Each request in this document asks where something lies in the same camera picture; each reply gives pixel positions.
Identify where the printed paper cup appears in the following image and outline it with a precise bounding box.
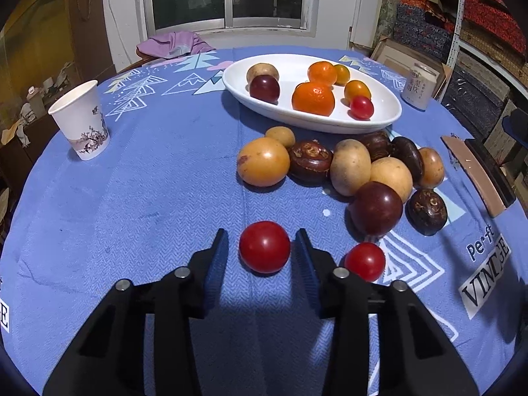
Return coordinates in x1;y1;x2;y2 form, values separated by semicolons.
48;80;111;161

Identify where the orange-yellow tomato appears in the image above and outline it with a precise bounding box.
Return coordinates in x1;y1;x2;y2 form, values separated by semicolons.
344;80;371;104

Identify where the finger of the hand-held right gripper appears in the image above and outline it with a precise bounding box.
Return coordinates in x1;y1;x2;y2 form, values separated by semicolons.
501;109;528;143

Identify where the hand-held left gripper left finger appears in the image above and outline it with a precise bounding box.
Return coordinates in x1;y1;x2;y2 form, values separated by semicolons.
42;228;230;396

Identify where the red cherry tomato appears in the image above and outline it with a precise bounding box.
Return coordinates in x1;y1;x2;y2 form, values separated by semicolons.
344;242;387;283
350;96;375;120
239;220;291;274

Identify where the wooden glass-front cabinet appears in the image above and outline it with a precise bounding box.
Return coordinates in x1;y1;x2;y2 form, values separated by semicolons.
0;0;116;182

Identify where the wooden picture frame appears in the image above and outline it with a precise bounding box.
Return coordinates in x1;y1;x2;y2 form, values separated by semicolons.
370;35;452;100

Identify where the stone-pattern board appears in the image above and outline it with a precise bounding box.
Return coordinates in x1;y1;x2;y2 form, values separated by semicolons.
373;0;399;48

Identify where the white rag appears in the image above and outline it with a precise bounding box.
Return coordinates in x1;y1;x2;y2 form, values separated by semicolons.
2;103;34;147

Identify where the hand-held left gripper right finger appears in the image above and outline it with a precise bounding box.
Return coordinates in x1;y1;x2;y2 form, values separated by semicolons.
294;228;481;396

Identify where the purple cloth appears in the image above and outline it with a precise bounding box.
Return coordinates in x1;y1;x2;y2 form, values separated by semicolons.
136;31;217;59

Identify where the orange mandarin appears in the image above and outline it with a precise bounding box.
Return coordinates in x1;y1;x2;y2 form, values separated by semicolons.
308;61;338;87
291;82;336;117

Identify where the white drink can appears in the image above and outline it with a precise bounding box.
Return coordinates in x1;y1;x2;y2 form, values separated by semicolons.
401;63;439;112

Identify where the white metal shelf rack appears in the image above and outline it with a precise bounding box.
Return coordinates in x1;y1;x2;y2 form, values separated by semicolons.
396;0;528;166

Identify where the stack of blue patterned boxes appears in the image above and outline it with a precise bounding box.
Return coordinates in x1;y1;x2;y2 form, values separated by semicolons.
395;6;452;64

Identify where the white oval plate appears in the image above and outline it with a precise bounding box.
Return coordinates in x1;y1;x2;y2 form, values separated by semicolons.
222;53;403;134

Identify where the dark purple plum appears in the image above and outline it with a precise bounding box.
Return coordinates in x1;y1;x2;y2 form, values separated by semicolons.
349;181;404;239
249;75;281;104

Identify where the blue printed tablecloth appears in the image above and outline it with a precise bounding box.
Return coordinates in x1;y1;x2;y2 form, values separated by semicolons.
0;46;528;396

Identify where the yellow round fruit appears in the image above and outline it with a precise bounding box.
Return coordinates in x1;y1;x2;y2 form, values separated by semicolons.
237;137;290;187

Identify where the stack of red patterned boxes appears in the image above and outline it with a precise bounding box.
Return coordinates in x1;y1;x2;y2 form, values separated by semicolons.
399;0;528;54

